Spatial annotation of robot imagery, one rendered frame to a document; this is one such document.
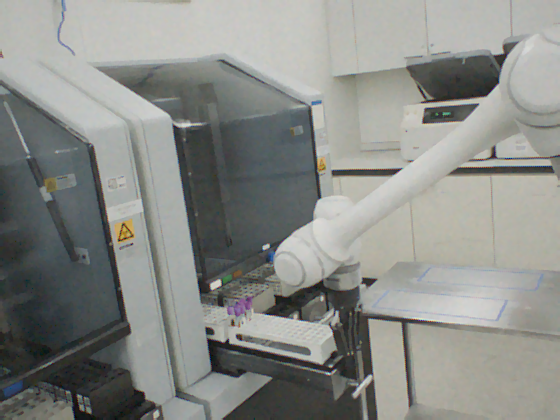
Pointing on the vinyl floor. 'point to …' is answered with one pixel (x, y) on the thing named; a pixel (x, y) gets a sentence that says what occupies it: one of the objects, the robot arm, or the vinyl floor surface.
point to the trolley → (461, 312)
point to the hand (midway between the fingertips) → (351, 364)
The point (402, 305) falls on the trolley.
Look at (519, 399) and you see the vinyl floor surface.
